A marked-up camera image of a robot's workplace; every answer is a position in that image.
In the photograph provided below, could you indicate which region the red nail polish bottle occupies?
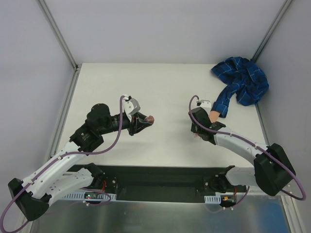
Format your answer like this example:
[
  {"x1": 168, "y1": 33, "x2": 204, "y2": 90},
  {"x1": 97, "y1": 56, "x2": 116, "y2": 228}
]
[{"x1": 144, "y1": 116, "x2": 155, "y2": 124}]

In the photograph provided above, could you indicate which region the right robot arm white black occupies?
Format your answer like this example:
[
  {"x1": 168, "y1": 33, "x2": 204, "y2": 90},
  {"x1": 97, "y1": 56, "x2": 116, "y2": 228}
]
[{"x1": 189, "y1": 107, "x2": 296, "y2": 196}]

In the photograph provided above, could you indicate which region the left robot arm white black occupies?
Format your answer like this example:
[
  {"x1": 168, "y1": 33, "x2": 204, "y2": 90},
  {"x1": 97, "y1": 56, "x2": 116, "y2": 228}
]
[{"x1": 8, "y1": 100, "x2": 154, "y2": 221}]

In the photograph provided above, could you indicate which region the mannequin hand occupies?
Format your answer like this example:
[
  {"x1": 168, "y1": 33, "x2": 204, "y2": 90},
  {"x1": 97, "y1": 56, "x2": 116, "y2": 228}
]
[{"x1": 193, "y1": 110, "x2": 222, "y2": 140}]

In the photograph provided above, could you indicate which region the blue plaid shirt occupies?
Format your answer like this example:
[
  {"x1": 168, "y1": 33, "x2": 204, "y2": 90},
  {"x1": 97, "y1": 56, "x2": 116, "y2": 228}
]
[{"x1": 211, "y1": 57, "x2": 269, "y2": 118}]

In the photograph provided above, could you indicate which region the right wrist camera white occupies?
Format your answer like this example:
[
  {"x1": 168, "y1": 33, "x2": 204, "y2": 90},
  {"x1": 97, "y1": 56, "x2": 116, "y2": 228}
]
[{"x1": 196, "y1": 100, "x2": 212, "y2": 111}]

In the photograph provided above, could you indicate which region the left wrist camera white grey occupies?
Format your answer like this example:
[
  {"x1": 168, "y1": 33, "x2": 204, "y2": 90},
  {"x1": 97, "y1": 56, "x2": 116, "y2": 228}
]
[{"x1": 122, "y1": 95, "x2": 140, "y2": 117}]

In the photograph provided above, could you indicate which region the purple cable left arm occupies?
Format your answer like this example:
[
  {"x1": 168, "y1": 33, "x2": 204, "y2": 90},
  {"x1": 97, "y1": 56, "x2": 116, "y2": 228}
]
[{"x1": 0, "y1": 95, "x2": 131, "y2": 231}]

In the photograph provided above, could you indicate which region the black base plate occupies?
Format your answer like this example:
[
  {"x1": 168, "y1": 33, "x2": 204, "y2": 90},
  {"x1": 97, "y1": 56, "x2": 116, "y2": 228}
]
[{"x1": 94, "y1": 166, "x2": 225, "y2": 203}]

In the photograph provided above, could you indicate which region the white cable duct left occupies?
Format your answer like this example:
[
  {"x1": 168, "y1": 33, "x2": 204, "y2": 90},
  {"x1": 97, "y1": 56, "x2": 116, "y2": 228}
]
[{"x1": 60, "y1": 190, "x2": 117, "y2": 201}]

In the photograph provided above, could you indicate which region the white cable duct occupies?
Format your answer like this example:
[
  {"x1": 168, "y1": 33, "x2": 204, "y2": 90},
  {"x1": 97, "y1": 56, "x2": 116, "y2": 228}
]
[
  {"x1": 60, "y1": 190, "x2": 117, "y2": 201},
  {"x1": 204, "y1": 195, "x2": 221, "y2": 204}
]

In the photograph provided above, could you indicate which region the white cable duct right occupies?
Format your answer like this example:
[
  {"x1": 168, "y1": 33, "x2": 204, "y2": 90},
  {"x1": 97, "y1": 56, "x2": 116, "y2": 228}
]
[{"x1": 204, "y1": 195, "x2": 221, "y2": 204}]

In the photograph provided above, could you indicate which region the aluminium rail right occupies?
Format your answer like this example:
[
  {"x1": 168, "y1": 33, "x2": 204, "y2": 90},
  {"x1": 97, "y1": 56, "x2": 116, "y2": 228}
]
[{"x1": 248, "y1": 186, "x2": 293, "y2": 196}]

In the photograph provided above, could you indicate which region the right aluminium frame post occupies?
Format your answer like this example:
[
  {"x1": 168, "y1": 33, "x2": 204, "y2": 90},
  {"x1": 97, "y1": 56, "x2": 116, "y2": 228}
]
[{"x1": 252, "y1": 0, "x2": 294, "y2": 63}]

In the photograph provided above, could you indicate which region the aluminium frame post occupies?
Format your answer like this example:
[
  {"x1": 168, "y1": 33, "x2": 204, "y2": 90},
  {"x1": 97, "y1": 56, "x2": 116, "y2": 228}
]
[
  {"x1": 36, "y1": 0, "x2": 79, "y2": 71},
  {"x1": 252, "y1": 0, "x2": 294, "y2": 63}
]

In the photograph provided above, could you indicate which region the left aluminium frame post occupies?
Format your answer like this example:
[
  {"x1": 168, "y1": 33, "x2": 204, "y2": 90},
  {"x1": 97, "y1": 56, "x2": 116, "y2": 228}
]
[{"x1": 36, "y1": 0, "x2": 79, "y2": 71}]

